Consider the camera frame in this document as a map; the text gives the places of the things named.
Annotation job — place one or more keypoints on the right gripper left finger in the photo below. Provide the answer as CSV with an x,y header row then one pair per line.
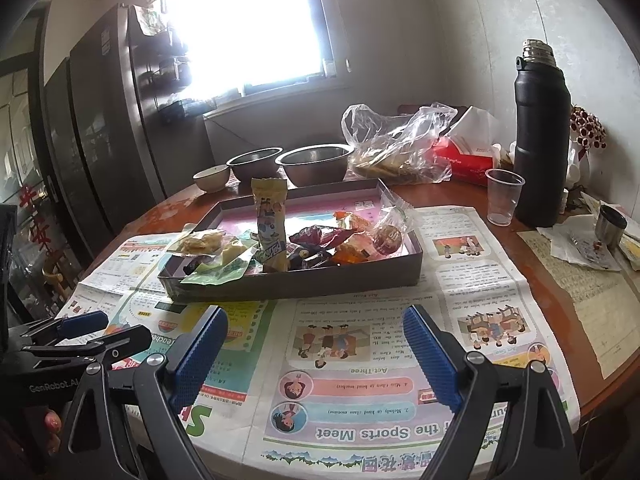
x,y
97,442

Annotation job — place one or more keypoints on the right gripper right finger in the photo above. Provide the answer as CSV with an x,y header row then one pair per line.
x,y
535,440

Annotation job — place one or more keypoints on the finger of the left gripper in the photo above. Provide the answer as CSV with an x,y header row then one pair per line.
x,y
82,323
116,346

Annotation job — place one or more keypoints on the green snack packet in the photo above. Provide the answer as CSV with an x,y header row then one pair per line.
x,y
230,265

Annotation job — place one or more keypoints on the clear bag crispy snack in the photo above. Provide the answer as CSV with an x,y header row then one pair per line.
x,y
206,242

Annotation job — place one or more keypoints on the yellow snack packet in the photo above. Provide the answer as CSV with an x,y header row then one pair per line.
x,y
269,199

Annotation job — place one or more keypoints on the red candy packet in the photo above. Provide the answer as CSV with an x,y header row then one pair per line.
x,y
316,239

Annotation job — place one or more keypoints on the clear bag round cake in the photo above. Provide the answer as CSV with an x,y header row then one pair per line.
x,y
391,229

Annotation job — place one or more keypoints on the orange bread snack bag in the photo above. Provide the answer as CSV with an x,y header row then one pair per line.
x,y
358,248

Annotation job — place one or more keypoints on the blue chocolate snack packet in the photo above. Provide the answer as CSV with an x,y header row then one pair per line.
x,y
302,257

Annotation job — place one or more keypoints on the left hand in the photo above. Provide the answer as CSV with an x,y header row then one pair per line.
x,y
46,426

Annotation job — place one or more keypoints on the handwritten paper sheet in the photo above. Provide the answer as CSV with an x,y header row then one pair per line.
x,y
604,302

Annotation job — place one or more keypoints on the white ceramic bowl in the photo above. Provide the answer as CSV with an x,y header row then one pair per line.
x,y
213,179

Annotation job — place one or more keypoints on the dark tray with pink liner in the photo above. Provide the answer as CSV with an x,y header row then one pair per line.
x,y
310,206

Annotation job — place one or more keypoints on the dark refrigerator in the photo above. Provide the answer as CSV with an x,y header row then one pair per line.
x,y
125,129

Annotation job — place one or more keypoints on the crumpled white paper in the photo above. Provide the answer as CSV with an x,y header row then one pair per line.
x,y
575,242

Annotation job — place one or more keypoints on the newspaper on table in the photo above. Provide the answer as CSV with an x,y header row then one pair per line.
x,y
328,387

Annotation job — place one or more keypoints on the small steel cup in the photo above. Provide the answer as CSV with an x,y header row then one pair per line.
x,y
610,226

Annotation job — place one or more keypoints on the small steel bowl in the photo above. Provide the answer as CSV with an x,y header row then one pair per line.
x,y
258,164

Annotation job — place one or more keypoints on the clear plastic cup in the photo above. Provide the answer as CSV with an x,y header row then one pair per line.
x,y
504,189

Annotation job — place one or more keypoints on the large steel bowl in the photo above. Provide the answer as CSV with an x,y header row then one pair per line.
x,y
316,164

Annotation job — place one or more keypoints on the red tissue box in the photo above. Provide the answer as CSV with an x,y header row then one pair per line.
x,y
467,145

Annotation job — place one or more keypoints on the red white flower decoration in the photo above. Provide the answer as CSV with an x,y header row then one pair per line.
x,y
588,139

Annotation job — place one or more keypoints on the clear plastic bag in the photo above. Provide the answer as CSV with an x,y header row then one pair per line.
x,y
398,149

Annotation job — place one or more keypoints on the black thermos bottle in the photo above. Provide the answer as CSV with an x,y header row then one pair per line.
x,y
542,109

